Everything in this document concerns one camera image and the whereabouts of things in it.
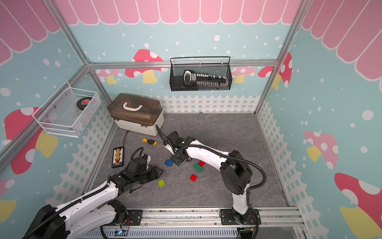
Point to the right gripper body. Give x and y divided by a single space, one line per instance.
176 158

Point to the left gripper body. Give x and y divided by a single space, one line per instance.
143 177

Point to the red lego brick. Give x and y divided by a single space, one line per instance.
201 163
193 178

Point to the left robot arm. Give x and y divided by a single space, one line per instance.
96 208

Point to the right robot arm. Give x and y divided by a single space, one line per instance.
239 176

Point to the lime green lego brick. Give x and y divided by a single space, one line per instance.
161 183

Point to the blue lego brick lower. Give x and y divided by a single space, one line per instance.
169 163

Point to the green long lego brick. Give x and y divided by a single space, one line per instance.
198 168

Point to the black tray yellow connectors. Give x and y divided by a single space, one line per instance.
118 157

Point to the brown lid storage box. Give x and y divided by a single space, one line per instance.
137 114

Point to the screwdriver bit set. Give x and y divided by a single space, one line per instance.
204 81

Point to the black tape roll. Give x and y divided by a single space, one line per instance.
83 102

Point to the yellow handle screwdriver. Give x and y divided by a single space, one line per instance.
148 141

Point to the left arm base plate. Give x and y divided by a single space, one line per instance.
126 218

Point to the black wire wall basket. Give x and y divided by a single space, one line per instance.
206 73

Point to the white wire wall basket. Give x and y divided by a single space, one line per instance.
59 115

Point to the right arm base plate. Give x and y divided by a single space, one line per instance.
232 217

